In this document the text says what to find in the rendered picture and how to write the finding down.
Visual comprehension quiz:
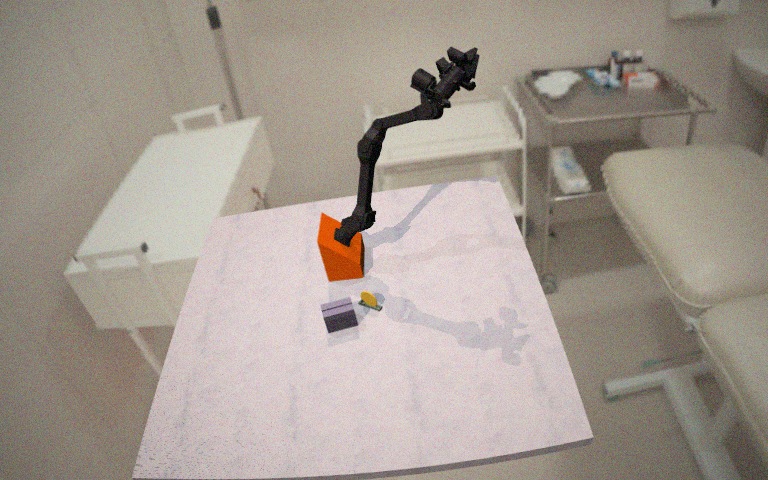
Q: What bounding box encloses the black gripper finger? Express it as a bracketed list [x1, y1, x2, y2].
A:
[464, 54, 479, 79]
[464, 48, 478, 66]

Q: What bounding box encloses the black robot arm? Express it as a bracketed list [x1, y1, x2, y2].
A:
[333, 57, 456, 247]

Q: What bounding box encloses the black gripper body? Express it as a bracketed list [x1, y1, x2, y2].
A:
[441, 47, 476, 91]

